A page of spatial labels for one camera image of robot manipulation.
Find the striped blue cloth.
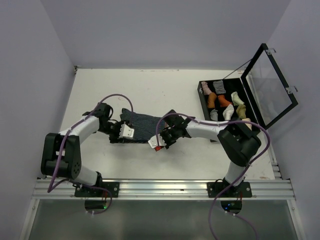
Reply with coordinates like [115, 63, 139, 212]
[120, 108, 160, 144]

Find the pale green rolled sock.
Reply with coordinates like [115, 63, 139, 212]
[231, 91, 245, 106]

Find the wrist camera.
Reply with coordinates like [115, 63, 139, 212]
[119, 123, 135, 140]
[148, 135, 166, 152]

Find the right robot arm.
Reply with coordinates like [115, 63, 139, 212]
[148, 110, 262, 197]

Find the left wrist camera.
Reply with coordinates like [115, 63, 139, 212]
[119, 123, 135, 140]

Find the glass box lid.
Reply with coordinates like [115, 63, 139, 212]
[240, 43, 298, 130]

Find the orange rolled sock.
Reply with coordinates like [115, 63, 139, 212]
[217, 94, 233, 108]

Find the white rolled sock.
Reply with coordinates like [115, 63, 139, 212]
[222, 104, 234, 121]

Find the pink rolled sock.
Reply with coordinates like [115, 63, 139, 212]
[201, 81, 212, 95]

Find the cream rolled sock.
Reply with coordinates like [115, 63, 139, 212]
[242, 118, 252, 130]

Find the black storage box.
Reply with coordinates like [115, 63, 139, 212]
[197, 78, 259, 124]

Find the olive rolled sock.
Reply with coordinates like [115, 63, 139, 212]
[236, 104, 247, 119]

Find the aluminium rail frame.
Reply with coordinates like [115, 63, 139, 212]
[18, 177, 305, 240]

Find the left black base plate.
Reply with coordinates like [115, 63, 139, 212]
[72, 177, 120, 198]

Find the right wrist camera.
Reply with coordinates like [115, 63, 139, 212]
[148, 135, 166, 152]

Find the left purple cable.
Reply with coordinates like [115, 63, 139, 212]
[47, 93, 134, 215]

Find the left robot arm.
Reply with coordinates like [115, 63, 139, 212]
[40, 103, 134, 197]

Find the grey striped rolled sock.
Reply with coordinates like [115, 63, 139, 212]
[212, 80, 226, 95]

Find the grey underwear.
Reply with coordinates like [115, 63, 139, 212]
[210, 109, 219, 122]

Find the brown rolled sock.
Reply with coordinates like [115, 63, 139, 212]
[207, 92, 217, 109]

